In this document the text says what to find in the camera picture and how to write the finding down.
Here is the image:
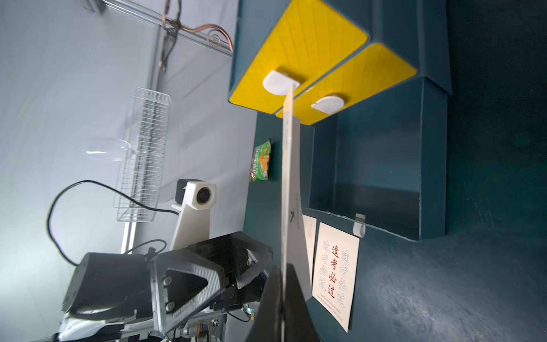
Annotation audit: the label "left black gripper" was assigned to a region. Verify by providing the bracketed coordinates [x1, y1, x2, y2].
[62, 249, 226, 333]

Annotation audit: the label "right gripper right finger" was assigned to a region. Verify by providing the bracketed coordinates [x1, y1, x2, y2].
[283, 264, 320, 342]

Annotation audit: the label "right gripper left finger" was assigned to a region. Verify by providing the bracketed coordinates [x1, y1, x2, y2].
[246, 270, 283, 342]

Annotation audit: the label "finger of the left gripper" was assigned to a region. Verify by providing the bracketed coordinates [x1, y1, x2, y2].
[189, 232, 273, 295]

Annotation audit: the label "beige postcard bold red characters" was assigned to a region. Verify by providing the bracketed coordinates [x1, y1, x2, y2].
[280, 83, 313, 302]

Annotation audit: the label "beige postcard small red text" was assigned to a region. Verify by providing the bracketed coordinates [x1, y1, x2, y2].
[303, 215, 317, 281]

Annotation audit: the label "beige postcard large red characters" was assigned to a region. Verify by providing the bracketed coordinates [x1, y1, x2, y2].
[312, 222, 360, 331]

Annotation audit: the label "teal bottom drawer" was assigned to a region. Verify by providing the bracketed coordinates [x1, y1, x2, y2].
[309, 77, 448, 241]

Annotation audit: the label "yellow drawer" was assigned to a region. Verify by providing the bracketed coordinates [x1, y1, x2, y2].
[293, 43, 417, 125]
[228, 0, 369, 114]

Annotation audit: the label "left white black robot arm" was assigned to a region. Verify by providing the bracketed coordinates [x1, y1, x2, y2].
[54, 232, 274, 341]

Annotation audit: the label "teal drawer cabinet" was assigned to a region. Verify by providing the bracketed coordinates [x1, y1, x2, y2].
[228, 0, 453, 125]

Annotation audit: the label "green snack packet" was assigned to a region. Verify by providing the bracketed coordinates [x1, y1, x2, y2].
[250, 140, 272, 182]

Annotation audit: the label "brown metal jewelry stand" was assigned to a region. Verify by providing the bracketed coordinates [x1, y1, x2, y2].
[158, 0, 234, 71]

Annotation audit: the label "white wire basket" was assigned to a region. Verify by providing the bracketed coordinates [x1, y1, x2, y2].
[114, 88, 171, 222]

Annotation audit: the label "aluminium top rail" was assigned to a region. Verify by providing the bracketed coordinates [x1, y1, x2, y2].
[81, 1, 233, 58]

